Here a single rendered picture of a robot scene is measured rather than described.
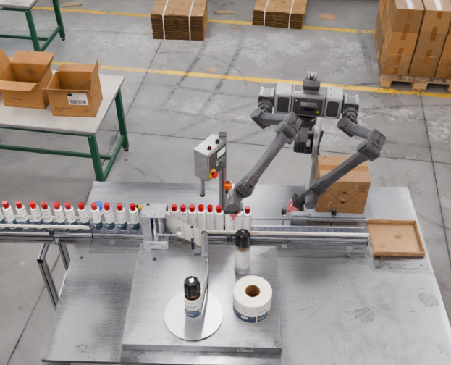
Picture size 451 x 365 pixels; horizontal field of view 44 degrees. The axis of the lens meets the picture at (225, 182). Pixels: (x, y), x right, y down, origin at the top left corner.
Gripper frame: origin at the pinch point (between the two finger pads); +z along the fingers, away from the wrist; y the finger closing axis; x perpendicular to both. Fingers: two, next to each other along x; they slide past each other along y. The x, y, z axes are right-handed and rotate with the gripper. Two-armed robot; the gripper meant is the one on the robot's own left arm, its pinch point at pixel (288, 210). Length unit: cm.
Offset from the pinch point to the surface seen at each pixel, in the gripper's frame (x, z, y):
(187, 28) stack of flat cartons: -12, 127, -392
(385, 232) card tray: 62, -22, -6
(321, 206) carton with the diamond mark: 27.6, -2.7, -20.0
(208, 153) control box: -61, -1, 0
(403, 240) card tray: 69, -29, 0
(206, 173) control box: -53, 9, 1
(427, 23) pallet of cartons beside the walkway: 138, -80, -293
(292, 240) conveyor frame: 16.6, 13.7, 4.7
